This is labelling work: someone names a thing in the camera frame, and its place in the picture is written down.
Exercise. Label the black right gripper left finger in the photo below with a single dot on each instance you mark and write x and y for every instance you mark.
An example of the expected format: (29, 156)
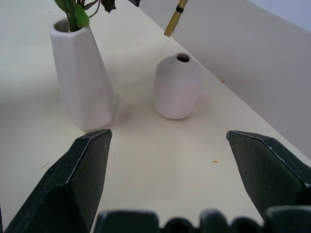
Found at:
(60, 184)

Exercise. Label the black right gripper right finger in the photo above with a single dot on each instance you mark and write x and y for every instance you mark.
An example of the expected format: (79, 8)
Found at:
(267, 170)

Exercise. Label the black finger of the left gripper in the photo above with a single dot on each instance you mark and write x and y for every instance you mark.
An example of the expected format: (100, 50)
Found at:
(135, 2)

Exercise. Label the yellow stemmed flower bouquet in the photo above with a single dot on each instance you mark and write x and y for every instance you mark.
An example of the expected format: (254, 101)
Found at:
(175, 17)

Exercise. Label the green leafy flower bouquet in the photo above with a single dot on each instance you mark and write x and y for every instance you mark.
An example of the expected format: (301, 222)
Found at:
(77, 12)

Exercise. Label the tall white faceted vase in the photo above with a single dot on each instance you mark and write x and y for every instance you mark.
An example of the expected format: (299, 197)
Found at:
(82, 80)

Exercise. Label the short white round vase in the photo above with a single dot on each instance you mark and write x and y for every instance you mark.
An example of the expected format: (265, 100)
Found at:
(177, 89)

